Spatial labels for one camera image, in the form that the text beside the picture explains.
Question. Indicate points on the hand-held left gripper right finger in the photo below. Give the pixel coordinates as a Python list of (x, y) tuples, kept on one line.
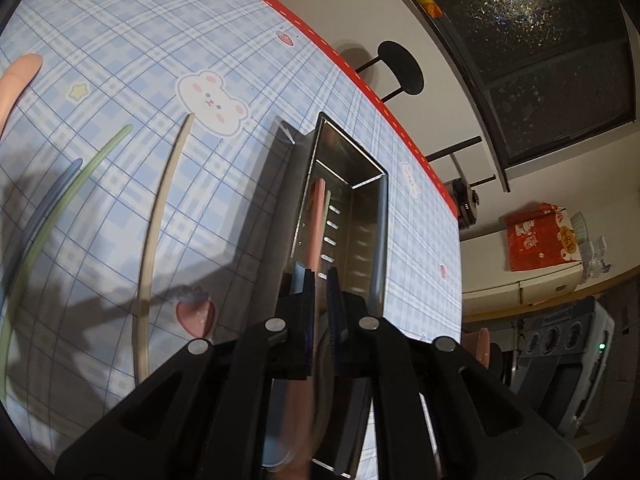
[(336, 312)]

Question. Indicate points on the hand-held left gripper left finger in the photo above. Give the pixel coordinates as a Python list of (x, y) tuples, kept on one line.
[(305, 302)]

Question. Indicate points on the metal utensil box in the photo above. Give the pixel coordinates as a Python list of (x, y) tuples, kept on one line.
[(360, 240)]

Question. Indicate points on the pink chopstick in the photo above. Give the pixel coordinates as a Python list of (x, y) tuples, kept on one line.
[(317, 220)]

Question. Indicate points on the green chopstick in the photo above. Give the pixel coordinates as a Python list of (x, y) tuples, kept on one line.
[(327, 207), (65, 185)]

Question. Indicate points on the pink bowl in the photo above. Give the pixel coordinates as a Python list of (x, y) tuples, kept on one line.
[(477, 347)]

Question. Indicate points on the beige chopstick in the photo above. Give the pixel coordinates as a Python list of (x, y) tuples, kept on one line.
[(150, 240)]

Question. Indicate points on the small black device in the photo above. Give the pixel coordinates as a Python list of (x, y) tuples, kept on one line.
[(462, 202)]

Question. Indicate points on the white cabinet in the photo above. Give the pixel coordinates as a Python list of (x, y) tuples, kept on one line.
[(520, 287)]

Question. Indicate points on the red printed bag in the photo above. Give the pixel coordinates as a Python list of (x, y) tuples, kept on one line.
[(540, 237)]

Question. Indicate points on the grey appliance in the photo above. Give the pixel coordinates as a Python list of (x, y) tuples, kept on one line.
[(560, 360)]

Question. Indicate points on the red patterned tablecloth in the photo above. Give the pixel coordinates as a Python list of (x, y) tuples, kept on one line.
[(350, 67)]

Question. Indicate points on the black round stool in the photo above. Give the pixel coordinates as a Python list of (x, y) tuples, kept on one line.
[(400, 65)]

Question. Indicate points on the clear glass items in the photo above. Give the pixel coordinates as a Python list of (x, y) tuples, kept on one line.
[(592, 250)]

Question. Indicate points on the blue chopstick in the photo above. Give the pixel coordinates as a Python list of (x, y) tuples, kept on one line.
[(55, 192)]

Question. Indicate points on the blue plaid printed mat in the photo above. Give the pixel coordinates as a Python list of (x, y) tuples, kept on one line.
[(125, 60)]

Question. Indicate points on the pink plastic spoon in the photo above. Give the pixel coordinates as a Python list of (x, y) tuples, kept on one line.
[(20, 77)]

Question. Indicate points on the black metal frame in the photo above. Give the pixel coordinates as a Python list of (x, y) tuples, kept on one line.
[(460, 152)]

